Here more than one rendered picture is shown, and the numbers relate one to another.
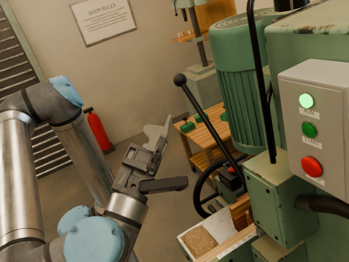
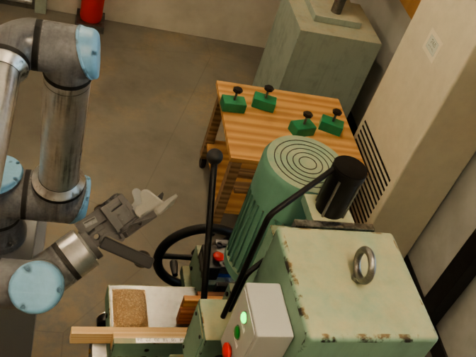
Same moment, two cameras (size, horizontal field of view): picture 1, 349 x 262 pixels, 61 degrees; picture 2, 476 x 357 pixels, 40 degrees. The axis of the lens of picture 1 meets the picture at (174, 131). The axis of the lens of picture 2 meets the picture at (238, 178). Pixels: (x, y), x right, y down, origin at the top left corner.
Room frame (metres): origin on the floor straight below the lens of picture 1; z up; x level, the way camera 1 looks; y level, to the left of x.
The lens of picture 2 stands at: (-0.32, -0.02, 2.25)
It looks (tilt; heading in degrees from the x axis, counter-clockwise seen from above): 40 degrees down; 355
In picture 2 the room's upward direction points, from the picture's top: 20 degrees clockwise
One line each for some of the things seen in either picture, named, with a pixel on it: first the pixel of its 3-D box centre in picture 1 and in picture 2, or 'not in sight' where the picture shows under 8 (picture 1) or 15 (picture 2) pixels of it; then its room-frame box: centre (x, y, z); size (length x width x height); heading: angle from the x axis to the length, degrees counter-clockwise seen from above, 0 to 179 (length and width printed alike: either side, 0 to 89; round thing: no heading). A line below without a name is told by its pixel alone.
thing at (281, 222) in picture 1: (280, 197); (212, 341); (0.41, -0.15, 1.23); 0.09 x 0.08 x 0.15; 18
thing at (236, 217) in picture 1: (266, 204); (225, 316); (0.72, -0.21, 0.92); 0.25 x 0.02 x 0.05; 108
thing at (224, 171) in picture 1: (237, 170); (224, 257); (0.85, -0.17, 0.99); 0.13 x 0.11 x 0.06; 108
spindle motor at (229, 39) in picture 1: (256, 83); (282, 217); (0.67, -0.22, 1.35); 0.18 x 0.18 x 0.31
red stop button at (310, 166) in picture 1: (310, 167); (227, 351); (0.31, -0.16, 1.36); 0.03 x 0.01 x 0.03; 18
